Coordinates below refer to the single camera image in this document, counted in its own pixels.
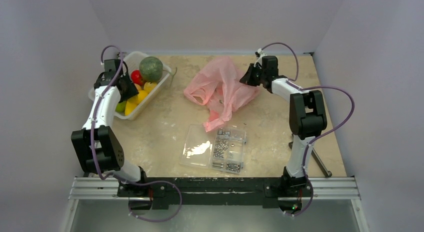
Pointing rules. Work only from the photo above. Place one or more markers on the black T-handle tool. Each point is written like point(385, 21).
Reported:
point(319, 160)

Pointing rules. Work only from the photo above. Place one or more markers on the peach fruit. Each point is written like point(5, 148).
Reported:
point(138, 87)

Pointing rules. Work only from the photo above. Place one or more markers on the aluminium frame rail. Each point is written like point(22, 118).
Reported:
point(320, 188)

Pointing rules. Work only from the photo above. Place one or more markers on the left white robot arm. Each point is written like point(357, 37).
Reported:
point(97, 148)

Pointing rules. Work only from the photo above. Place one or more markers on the white plastic basket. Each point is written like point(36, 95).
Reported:
point(105, 94)

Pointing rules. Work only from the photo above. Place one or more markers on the pink plastic bag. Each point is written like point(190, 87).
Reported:
point(217, 85)

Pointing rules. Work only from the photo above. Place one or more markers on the clear plastic screw box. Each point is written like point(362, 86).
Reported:
point(221, 149)

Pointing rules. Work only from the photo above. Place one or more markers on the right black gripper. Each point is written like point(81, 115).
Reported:
point(250, 75)

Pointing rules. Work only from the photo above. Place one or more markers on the large red apple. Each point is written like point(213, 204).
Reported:
point(137, 78)

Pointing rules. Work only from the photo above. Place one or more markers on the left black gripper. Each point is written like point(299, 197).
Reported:
point(132, 91)

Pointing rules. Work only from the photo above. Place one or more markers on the yellow lemon fruit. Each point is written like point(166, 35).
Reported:
point(141, 96)
point(129, 107)

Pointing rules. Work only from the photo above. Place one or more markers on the green netted melon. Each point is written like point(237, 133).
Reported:
point(151, 69)

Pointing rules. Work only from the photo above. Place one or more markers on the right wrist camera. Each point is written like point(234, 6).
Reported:
point(259, 55)

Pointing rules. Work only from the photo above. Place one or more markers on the pale yellow fruit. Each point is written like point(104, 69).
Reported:
point(149, 86)

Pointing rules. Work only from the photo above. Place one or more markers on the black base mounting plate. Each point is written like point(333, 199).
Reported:
point(246, 200)

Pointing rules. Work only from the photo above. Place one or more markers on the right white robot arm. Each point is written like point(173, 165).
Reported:
point(307, 115)

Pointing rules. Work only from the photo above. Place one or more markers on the green lime fruit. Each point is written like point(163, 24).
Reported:
point(120, 108)

